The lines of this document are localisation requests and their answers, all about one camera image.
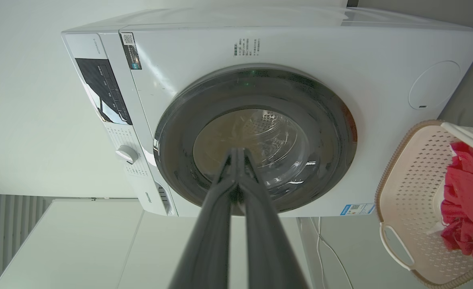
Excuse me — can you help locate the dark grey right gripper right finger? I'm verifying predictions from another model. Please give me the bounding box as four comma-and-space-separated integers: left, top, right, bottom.
237, 147, 309, 289

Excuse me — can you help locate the white front-load washing machine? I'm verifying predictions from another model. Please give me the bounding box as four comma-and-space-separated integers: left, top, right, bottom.
61, 6, 473, 218

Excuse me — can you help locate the thin white cable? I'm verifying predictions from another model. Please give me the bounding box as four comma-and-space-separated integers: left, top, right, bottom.
311, 217, 354, 289

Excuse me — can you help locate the round white filter cover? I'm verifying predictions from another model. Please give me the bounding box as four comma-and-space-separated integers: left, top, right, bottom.
408, 60, 461, 111

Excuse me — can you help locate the white framed rack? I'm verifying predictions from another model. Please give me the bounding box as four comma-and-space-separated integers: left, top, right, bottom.
0, 198, 314, 289

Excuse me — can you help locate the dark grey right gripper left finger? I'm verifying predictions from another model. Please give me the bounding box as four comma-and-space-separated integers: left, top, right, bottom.
168, 148, 237, 289

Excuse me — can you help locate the white round control knob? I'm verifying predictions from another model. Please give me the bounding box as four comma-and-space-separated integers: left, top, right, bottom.
115, 145, 140, 165

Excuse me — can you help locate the beige perforated laundry basket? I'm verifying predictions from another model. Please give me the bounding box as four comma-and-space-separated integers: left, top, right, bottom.
375, 119, 473, 289

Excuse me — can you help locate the black control display panel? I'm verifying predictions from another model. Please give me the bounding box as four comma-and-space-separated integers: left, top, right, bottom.
75, 58, 133, 125

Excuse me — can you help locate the white cloth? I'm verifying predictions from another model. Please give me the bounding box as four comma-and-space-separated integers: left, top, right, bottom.
426, 179, 450, 236

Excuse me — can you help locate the red clothing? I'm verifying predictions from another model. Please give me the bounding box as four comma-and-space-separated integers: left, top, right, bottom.
440, 141, 473, 263

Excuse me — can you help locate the grey ribbed panel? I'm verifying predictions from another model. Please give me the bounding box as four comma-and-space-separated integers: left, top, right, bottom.
0, 194, 49, 289

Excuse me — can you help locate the round glass washing machine door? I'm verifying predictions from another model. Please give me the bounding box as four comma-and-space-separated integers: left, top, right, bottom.
153, 64, 358, 214

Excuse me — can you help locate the black QR code sticker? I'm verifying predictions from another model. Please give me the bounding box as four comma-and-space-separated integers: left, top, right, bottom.
120, 32, 143, 71

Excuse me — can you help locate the blue and white energy label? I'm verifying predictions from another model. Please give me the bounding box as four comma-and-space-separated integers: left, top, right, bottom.
340, 203, 375, 216

